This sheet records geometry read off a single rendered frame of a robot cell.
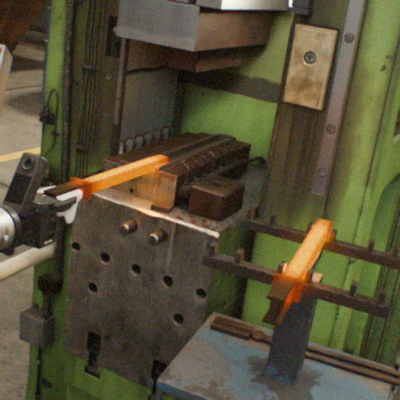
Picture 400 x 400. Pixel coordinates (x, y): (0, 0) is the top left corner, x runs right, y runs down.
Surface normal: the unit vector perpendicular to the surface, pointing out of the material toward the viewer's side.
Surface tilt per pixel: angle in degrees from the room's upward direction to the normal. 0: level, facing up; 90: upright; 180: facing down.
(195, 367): 0
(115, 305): 90
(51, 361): 90
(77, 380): 90
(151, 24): 90
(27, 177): 57
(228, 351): 0
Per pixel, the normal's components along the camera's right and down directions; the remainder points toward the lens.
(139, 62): 0.88, 0.26
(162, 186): -0.46, 0.23
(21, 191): -0.36, -0.33
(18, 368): 0.14, -0.94
